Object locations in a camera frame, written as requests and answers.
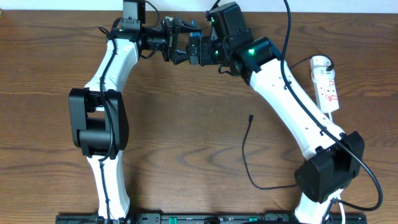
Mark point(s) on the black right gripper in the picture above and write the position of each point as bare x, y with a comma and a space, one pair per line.
193, 50

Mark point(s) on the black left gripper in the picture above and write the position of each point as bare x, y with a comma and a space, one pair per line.
170, 39

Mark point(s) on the blue Galaxy smartphone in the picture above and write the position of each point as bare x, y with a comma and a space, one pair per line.
195, 35

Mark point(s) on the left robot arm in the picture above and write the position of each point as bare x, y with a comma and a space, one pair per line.
97, 112

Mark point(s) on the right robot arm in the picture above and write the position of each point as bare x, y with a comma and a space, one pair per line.
332, 157

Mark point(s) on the white power strip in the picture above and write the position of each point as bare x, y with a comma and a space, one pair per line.
325, 89

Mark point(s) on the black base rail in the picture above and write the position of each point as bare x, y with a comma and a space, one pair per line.
156, 218

